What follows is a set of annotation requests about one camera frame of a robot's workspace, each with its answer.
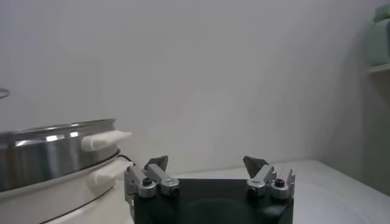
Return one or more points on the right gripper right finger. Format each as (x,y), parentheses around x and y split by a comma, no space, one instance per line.
(262,179)

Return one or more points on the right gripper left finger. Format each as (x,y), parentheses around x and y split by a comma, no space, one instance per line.
(146,185)

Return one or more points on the stainless steel steamer basket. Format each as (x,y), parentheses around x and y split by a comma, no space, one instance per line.
(45,158)

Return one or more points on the cream electric cooking pot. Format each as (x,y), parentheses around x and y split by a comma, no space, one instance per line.
(76,194)

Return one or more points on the pale green container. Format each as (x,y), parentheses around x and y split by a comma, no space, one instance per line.
(377,42)

